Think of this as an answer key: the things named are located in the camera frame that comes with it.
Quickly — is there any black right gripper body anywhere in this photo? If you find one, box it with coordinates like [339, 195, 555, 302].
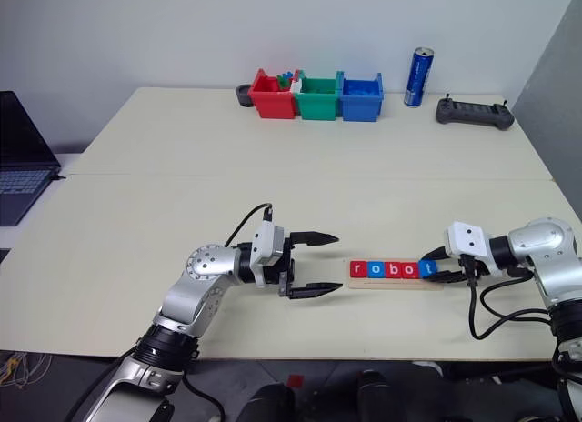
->
[447, 253, 491, 283]

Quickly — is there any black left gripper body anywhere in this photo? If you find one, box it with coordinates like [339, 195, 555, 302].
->
[263, 232, 296, 299]

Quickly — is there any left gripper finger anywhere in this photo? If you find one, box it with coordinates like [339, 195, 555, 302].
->
[286, 281, 344, 302]
[289, 230, 340, 248]

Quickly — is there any wooden letter tray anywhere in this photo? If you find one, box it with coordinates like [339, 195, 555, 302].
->
[347, 257, 445, 292]

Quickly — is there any dark rounded shape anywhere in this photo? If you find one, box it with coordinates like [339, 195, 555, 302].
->
[236, 382, 297, 422]
[356, 368, 413, 422]

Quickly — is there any green plastic bin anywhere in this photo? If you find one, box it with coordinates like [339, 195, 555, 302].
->
[294, 70, 343, 122]

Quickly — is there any blue plastic bin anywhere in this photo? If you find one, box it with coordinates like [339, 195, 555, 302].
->
[336, 71, 385, 124]

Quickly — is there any red plastic bin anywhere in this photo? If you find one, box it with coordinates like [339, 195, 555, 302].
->
[248, 67, 299, 120]

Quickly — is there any black remote controller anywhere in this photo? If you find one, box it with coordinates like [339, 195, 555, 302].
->
[435, 93, 517, 132]

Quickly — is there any black round holder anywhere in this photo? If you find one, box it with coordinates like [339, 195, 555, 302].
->
[235, 83, 255, 109]

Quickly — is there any blue drink can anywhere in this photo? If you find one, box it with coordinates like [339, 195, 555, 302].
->
[403, 46, 437, 108]

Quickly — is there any grey partition panel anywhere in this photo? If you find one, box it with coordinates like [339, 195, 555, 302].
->
[511, 0, 582, 183]

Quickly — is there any dark laptop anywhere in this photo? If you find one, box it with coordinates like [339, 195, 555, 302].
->
[0, 90, 63, 228]

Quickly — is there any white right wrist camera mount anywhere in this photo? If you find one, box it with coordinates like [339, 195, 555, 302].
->
[443, 220, 493, 278]

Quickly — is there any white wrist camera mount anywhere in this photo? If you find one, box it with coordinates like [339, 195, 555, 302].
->
[443, 220, 493, 278]
[248, 219, 286, 288]

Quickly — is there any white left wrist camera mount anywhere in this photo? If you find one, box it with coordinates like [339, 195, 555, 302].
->
[248, 219, 286, 288]

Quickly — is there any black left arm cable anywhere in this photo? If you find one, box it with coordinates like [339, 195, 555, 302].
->
[224, 203, 276, 249]

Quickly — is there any thin black cable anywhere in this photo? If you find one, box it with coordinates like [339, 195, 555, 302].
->
[180, 370, 227, 422]

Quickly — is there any bundle of thin wires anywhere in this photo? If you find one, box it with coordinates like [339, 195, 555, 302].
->
[0, 350, 52, 391]

